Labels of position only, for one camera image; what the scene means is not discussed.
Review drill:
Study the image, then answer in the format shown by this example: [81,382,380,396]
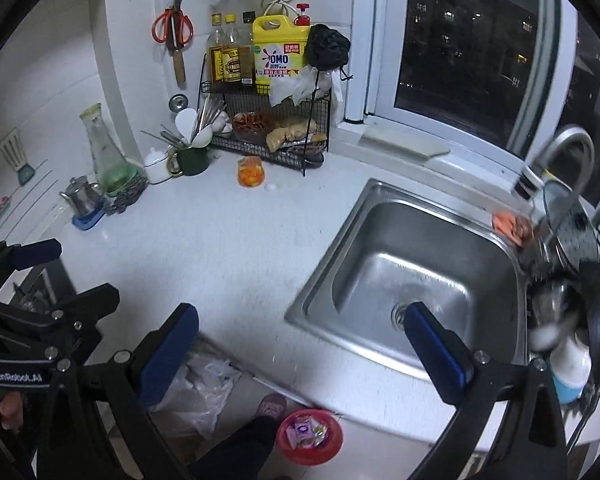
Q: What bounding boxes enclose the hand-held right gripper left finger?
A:
[45,302,201,480]

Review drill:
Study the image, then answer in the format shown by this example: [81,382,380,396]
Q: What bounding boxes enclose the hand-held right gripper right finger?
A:
[404,301,568,480]

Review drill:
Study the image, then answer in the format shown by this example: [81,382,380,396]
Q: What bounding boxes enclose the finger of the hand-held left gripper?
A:
[45,283,121,367]
[0,238,63,299]

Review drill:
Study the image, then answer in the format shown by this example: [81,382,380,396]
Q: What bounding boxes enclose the red plastic bin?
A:
[276,409,344,466]

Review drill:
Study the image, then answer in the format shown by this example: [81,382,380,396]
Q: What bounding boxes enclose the person's left hand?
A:
[0,391,26,432]

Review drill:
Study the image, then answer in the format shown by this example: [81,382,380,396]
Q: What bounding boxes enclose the clear plastic floor bag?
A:
[152,352,243,438]

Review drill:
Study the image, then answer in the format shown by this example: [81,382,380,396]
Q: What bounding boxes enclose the blue coaster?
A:
[72,199,107,231]

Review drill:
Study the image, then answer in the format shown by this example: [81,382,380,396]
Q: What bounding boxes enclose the steel teapot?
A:
[60,176,103,217]

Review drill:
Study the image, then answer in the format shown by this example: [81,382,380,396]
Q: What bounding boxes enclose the stainless steel sink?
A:
[285,178,528,376]

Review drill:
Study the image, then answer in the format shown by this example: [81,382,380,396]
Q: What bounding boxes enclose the dark woven trivet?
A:
[102,170,149,216]

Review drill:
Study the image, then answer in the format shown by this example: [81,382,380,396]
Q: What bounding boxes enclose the pink slipper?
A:
[256,392,287,420]

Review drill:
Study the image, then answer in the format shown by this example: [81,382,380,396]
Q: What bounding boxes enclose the person's leg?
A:
[187,415,281,480]

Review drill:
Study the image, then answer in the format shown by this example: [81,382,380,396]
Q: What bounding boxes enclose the glass carafe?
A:
[79,104,131,196]

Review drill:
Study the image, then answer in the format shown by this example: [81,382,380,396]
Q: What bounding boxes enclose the steel pot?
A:
[520,240,586,351]

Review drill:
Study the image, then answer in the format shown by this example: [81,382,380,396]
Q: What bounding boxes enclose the white blue bottle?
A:
[550,337,593,403]

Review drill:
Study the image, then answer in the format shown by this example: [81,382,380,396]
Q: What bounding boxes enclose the orange cloth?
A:
[491,210,536,246]

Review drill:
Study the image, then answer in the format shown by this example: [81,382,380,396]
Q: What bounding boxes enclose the white lidded pot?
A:
[144,147,173,184]

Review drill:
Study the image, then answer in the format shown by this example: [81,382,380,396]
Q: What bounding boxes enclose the dark green mug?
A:
[167,144,211,177]

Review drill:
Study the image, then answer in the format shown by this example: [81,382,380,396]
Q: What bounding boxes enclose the glass pot lid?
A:
[542,180,600,266]

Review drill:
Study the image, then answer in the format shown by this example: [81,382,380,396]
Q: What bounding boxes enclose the orange packet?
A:
[237,156,267,188]

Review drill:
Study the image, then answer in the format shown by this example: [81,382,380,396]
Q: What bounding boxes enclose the white ladle spoon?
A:
[175,108,213,148]

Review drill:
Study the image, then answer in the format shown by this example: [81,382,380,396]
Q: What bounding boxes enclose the white flat board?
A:
[362,127,451,159]

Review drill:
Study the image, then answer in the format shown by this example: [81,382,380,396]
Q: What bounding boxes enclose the bundle of chopsticks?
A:
[141,97,228,148]

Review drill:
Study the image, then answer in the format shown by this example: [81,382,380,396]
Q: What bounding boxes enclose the bowl of red chilies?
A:
[232,111,273,144]

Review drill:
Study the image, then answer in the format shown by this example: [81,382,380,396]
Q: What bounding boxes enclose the tan food bag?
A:
[266,120,318,152]

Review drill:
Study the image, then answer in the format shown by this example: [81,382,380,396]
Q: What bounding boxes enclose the steel faucet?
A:
[512,125,596,241]

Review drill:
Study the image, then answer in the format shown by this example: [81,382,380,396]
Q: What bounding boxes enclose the amber oil bottle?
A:
[221,15,243,85]
[206,14,226,86]

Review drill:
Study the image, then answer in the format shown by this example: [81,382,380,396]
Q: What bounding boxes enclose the white plastic bag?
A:
[270,65,333,108]

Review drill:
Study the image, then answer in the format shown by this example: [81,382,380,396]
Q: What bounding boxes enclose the dark sauce bottle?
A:
[240,11,258,86]

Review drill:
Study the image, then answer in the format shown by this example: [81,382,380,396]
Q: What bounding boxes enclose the yellow detergent jug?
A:
[252,3,313,96]

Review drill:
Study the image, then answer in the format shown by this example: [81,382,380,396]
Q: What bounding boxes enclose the window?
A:
[345,0,600,221]

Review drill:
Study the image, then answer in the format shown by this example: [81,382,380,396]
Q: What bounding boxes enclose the black plastic bag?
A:
[305,24,353,81]

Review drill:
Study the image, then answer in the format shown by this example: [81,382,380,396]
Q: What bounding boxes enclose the shuttlecock wall sticker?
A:
[0,127,35,186]

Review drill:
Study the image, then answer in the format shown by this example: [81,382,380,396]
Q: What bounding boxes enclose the black wire rack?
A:
[198,55,333,177]

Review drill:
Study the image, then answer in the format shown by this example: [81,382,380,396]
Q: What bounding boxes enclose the wooden handled knife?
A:
[172,45,187,87]

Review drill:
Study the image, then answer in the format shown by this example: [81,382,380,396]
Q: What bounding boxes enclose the orange handled scissors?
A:
[152,0,195,51]

